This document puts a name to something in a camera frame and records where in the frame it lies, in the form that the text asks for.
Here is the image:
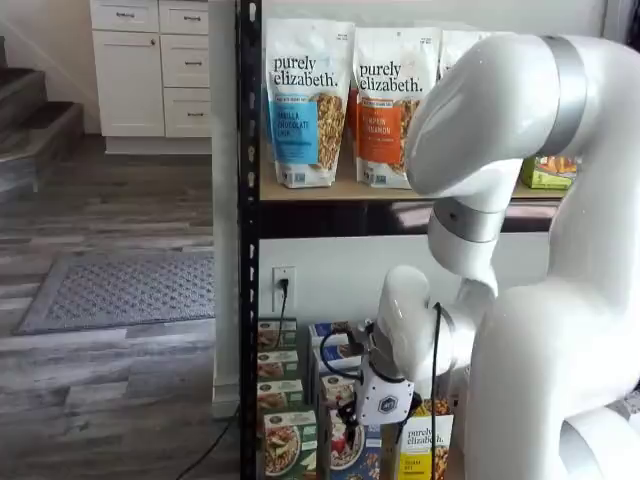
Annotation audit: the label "green and white cereal box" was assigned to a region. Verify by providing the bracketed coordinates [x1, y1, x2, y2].
[263, 409, 319, 480]
[258, 349, 301, 383]
[258, 378, 306, 414]
[258, 317, 299, 352]

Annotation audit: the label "black metal shelf rack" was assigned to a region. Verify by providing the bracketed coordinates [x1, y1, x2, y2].
[234, 0, 565, 480]

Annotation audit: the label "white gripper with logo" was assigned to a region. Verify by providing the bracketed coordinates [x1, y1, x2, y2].
[337, 367, 423, 454]

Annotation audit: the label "green Bobo's apple pie box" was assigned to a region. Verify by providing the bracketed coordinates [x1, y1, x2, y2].
[519, 154, 577, 191]

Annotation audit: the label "grey carpeted stairs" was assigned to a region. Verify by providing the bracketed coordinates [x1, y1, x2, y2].
[0, 34, 87, 194]

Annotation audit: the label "white square pillar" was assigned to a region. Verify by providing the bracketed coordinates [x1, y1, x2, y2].
[209, 0, 242, 419]

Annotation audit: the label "long black arm cable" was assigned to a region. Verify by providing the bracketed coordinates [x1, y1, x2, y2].
[430, 300, 444, 442]

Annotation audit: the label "short looped black gripper cable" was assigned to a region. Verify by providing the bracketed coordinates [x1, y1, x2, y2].
[319, 322, 375, 377]

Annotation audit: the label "white kitchen cabinet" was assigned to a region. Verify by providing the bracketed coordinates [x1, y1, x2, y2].
[89, 0, 212, 156]

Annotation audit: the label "wooden shelf board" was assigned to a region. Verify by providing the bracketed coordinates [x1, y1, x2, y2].
[259, 164, 564, 203]

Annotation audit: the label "yellow and white granola box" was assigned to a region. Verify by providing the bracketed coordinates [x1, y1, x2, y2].
[382, 398, 456, 480]

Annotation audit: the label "white wall outlet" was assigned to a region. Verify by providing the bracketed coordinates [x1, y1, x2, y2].
[272, 266, 297, 314]

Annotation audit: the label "blue label granola bag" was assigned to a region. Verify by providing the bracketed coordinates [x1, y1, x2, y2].
[264, 18, 357, 191]

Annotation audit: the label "black plug with power cord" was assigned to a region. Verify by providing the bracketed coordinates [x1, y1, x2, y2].
[174, 277, 292, 480]

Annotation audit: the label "blue and white cereal box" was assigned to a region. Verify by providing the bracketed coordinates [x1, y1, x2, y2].
[307, 320, 357, 347]
[319, 373, 362, 409]
[327, 407, 384, 480]
[312, 343, 363, 376]

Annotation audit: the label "grey patterned floor mat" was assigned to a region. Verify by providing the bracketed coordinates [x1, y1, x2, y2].
[13, 251, 217, 337]

